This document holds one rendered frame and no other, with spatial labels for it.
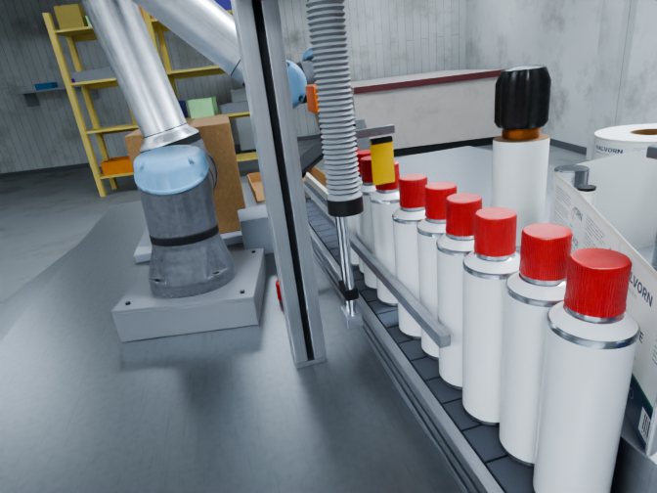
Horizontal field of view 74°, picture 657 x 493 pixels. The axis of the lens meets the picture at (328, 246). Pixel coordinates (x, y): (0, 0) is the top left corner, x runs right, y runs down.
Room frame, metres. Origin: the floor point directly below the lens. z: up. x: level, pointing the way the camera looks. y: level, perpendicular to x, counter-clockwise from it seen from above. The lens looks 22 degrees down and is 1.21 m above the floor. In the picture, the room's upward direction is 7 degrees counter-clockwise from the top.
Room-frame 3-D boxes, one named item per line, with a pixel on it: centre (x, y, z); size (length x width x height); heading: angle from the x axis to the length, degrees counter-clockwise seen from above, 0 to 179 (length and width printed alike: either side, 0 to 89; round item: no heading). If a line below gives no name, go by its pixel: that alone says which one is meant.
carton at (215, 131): (1.21, 0.34, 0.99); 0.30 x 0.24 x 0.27; 11
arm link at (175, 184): (0.74, 0.25, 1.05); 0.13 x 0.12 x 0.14; 9
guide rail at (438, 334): (0.88, 0.01, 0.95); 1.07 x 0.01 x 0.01; 12
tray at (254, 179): (1.58, 0.12, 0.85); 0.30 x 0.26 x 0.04; 12
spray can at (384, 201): (0.58, -0.09, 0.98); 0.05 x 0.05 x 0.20
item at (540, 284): (0.29, -0.16, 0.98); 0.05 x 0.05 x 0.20
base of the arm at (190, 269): (0.73, 0.25, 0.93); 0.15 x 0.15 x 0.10
